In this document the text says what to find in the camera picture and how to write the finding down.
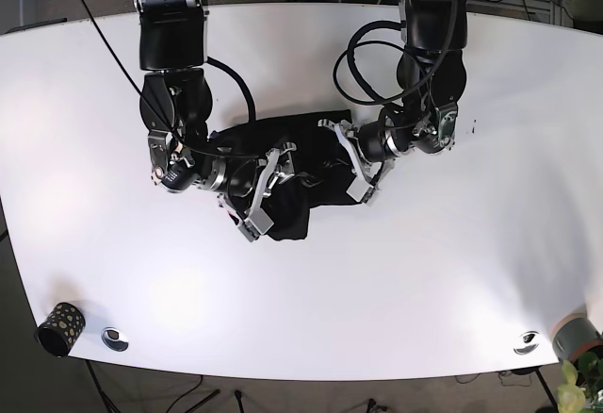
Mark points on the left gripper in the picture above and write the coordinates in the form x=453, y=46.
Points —
x=362, y=156

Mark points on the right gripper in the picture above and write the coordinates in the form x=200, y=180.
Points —
x=262, y=195

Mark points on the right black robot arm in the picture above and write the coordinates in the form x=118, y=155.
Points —
x=176, y=101

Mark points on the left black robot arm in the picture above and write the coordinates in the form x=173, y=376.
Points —
x=432, y=78

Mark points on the left silver table grommet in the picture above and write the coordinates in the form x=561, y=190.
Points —
x=114, y=339

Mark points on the silver table grommet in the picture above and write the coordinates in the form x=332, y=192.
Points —
x=114, y=339
x=526, y=343

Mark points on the black gold-dotted cup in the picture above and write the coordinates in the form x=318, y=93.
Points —
x=60, y=330

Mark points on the right silver table grommet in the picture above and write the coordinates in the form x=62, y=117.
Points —
x=526, y=343

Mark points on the grey flower pot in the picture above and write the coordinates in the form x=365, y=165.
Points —
x=575, y=335

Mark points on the green potted plant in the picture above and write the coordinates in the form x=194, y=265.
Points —
x=581, y=389

